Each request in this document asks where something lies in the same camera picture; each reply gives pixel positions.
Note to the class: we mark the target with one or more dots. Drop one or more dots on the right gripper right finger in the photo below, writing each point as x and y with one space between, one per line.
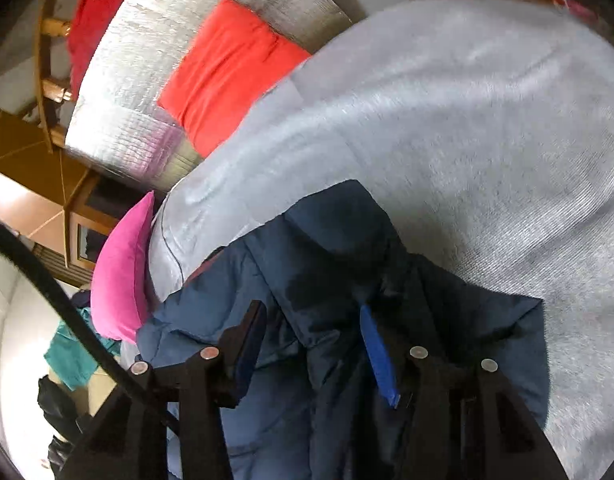
381 363

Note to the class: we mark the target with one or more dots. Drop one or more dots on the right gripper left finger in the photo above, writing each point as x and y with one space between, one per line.
241 346

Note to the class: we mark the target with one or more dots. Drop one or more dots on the navy blue jacket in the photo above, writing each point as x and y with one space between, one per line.
313 410

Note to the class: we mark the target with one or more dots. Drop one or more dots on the pink pillow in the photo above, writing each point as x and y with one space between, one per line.
118 301

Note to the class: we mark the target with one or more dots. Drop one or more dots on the teal shirt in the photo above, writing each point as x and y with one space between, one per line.
69 360

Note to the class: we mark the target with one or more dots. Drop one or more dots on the cream leather sofa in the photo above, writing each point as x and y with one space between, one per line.
27 326

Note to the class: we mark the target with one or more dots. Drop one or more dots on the grey bed blanket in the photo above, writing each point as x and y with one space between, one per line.
485 129

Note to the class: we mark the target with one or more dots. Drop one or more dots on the orange-red pillow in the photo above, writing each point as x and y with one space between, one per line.
233 60

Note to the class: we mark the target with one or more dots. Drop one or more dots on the red blanket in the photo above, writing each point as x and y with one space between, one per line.
89 25

